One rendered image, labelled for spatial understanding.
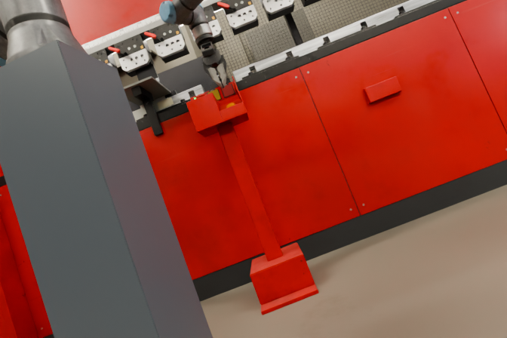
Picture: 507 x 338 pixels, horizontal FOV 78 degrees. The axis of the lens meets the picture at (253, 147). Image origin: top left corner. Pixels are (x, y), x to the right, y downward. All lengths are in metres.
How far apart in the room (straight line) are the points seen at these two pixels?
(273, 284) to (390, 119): 0.88
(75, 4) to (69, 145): 1.50
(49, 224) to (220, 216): 0.93
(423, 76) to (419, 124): 0.22
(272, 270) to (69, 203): 0.75
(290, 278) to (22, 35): 1.00
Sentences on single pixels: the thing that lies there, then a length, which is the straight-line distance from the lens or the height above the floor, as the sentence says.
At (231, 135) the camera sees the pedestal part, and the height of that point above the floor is 0.61.
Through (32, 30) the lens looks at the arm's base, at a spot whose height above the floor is 0.84.
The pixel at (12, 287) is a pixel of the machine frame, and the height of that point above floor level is 0.37.
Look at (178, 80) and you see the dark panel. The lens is 2.27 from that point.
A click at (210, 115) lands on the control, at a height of 0.70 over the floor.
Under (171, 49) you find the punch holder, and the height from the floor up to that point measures 1.20.
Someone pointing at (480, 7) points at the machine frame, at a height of 0.77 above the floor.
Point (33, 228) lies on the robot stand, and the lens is 0.67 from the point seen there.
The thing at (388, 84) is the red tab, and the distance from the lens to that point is 1.56.
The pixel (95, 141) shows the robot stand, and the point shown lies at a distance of 0.60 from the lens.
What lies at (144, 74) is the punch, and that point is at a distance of 1.78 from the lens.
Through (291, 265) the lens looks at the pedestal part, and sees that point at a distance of 1.16.
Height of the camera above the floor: 0.43
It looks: 5 degrees up
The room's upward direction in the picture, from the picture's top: 21 degrees counter-clockwise
